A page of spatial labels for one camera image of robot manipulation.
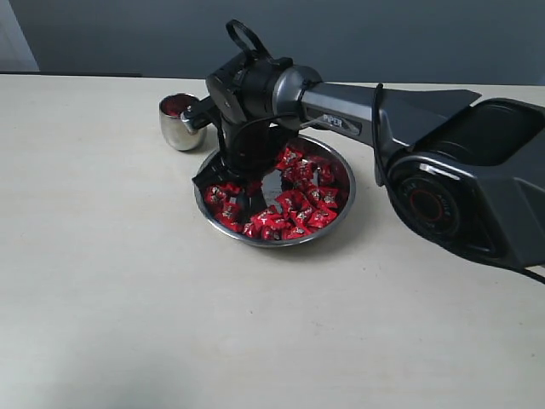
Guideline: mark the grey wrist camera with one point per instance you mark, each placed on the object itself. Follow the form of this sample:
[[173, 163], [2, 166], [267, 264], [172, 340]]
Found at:
[[196, 114]]

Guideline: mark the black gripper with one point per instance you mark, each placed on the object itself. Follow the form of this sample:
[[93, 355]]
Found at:
[[247, 151]]

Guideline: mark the round steel plate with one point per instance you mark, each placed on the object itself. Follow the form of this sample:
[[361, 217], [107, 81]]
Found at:
[[290, 197]]

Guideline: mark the red wrapped candy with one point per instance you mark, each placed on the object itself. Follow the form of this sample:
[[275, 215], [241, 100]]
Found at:
[[215, 195], [328, 197], [229, 213], [287, 158], [321, 218]]

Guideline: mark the steel cup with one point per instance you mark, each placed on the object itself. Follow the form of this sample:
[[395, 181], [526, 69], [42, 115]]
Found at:
[[172, 127]]

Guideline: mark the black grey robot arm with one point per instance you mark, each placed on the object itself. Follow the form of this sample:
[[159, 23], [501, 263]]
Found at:
[[463, 172]]

